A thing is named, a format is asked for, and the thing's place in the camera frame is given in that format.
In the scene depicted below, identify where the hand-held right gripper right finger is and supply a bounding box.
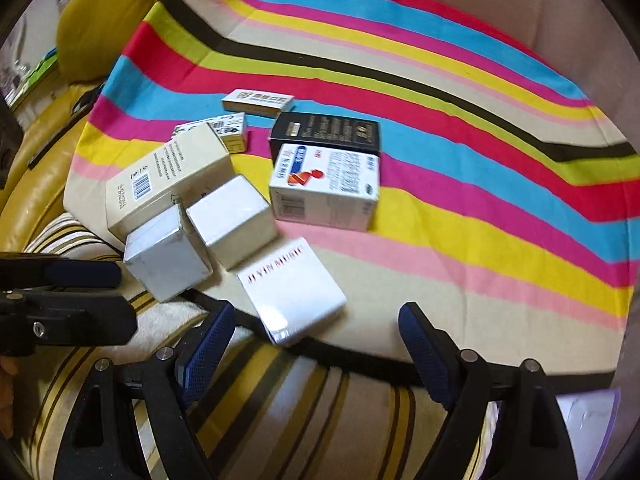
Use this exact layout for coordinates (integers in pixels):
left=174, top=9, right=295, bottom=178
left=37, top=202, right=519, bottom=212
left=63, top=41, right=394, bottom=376
left=398, top=301, right=591, bottom=480

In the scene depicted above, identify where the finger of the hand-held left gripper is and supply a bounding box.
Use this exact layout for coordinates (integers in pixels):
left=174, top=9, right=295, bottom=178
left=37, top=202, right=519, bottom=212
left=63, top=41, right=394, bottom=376
left=0, top=255, right=123, bottom=291
left=0, top=290, right=138, bottom=357

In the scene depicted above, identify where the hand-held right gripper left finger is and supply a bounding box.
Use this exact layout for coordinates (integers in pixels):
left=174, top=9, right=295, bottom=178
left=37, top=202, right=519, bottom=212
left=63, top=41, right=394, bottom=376
left=52, top=300, right=237, bottom=480

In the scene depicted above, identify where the white box with lettering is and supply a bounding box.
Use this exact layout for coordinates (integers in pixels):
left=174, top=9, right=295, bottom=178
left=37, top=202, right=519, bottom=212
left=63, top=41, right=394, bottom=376
left=235, top=236, right=348, bottom=347

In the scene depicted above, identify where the tall beige barcode box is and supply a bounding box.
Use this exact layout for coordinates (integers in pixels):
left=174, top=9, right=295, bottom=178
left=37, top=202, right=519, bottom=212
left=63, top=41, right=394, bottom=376
left=105, top=122, right=233, bottom=241

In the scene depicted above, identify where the pale purple container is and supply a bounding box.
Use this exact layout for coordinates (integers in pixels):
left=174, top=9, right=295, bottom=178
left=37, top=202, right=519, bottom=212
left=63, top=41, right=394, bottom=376
left=555, top=387, right=623, bottom=480

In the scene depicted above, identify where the white and blue medicine box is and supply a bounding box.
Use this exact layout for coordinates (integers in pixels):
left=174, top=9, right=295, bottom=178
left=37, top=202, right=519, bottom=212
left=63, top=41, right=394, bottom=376
left=269, top=142, right=381, bottom=232

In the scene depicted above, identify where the small white barcode box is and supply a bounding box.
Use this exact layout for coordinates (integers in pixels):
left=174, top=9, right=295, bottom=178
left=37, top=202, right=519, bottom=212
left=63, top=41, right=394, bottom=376
left=172, top=112, right=249, bottom=155

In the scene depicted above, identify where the small white logo box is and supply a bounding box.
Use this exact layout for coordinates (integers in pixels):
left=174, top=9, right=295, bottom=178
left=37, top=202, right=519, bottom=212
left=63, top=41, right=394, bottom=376
left=221, top=89, right=295, bottom=113

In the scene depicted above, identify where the black box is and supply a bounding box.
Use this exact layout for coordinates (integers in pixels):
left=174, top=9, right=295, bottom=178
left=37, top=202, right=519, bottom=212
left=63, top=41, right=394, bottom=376
left=268, top=111, right=382, bottom=161

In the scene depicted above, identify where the brown striped cushion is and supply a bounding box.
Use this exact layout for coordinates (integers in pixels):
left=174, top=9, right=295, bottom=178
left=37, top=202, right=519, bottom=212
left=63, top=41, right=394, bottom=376
left=10, top=212, right=501, bottom=480

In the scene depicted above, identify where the dark object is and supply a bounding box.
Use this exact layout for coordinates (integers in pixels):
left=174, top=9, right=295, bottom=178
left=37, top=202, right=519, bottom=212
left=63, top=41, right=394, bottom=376
left=72, top=85, right=103, bottom=113

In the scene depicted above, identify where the green object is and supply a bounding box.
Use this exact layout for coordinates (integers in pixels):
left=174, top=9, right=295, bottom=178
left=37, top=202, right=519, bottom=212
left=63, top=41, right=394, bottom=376
left=20, top=47, right=61, bottom=96

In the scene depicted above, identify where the colourful striped cloth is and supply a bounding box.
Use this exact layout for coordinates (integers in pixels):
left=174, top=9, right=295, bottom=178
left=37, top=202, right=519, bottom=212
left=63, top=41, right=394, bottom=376
left=64, top=0, right=640, bottom=391

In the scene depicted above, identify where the yellow leather sofa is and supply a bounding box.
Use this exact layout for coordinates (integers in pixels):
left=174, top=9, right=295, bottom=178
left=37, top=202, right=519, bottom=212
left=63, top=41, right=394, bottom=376
left=0, top=0, right=251, bottom=266

